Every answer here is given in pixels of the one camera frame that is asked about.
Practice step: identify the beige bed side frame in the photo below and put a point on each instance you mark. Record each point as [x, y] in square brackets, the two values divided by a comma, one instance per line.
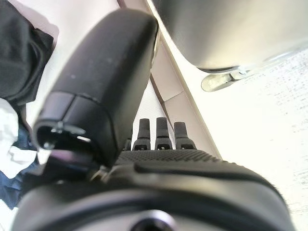
[192, 110]

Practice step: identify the grey curved container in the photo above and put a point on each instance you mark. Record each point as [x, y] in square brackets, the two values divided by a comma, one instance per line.
[216, 31]

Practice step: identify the white garment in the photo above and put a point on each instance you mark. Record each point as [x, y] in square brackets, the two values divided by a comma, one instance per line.
[9, 134]

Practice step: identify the black garment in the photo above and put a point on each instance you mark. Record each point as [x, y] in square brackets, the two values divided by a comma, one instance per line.
[16, 48]

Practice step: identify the navy blue garment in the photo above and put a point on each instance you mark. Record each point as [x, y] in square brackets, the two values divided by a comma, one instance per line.
[9, 192]

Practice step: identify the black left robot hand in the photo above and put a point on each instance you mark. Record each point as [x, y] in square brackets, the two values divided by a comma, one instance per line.
[101, 72]

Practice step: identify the silver oval foot pad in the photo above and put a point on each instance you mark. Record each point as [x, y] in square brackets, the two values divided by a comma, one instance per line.
[216, 81]

